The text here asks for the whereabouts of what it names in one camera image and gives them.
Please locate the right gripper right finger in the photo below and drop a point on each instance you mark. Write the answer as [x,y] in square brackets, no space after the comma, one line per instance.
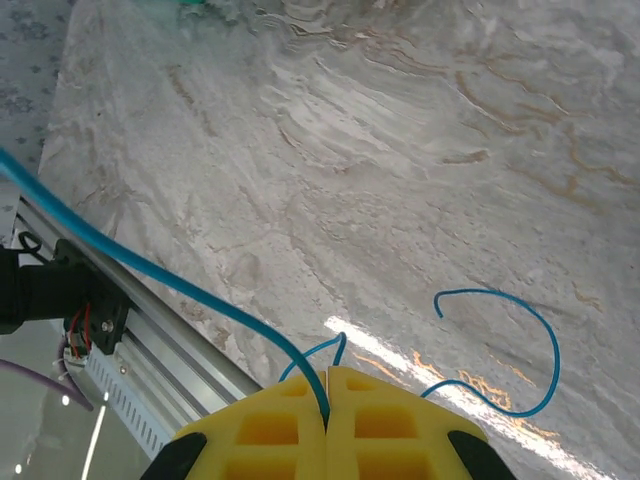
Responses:
[425,430]

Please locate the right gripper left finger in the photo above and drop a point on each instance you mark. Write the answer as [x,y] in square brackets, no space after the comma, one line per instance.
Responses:
[225,425]

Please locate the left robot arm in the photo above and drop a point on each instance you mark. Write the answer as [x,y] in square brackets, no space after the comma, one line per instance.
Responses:
[30,290]

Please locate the grey metal panel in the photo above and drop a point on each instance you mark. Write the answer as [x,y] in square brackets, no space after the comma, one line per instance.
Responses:
[40,440]

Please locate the teal plastic basket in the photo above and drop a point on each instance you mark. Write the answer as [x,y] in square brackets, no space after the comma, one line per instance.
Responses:
[190,2]

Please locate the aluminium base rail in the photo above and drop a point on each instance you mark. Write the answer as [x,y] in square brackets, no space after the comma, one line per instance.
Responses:
[170,350]

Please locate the light blue slotted duct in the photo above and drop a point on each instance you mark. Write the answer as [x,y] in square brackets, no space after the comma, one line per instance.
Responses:
[125,400]

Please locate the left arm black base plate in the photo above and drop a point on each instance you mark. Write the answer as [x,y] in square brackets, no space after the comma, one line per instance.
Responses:
[107,310]

